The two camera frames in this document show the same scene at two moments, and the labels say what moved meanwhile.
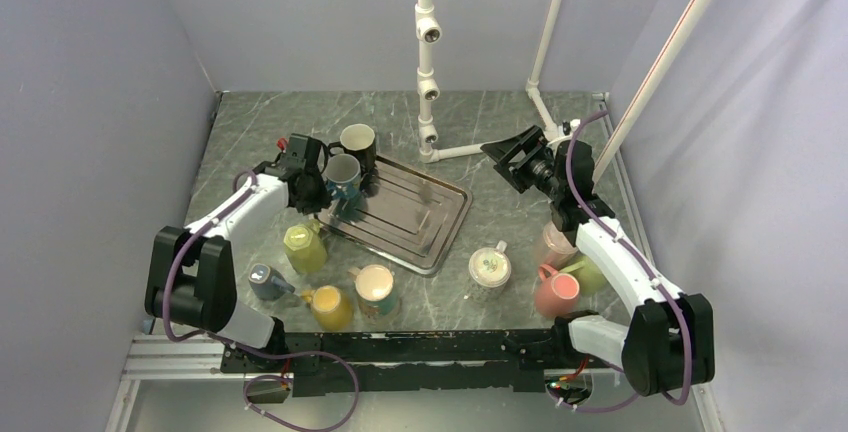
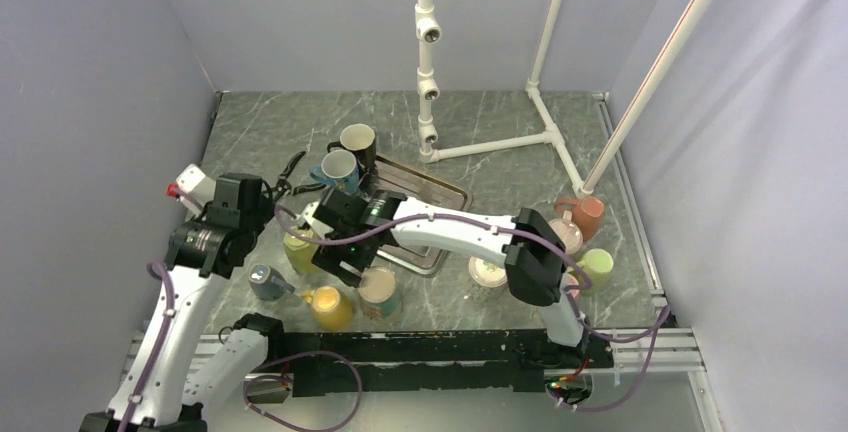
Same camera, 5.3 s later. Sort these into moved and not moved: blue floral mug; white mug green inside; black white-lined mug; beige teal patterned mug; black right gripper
Moved: black right gripper
Not moved: white mug green inside; black white-lined mug; beige teal patterned mug; blue floral mug
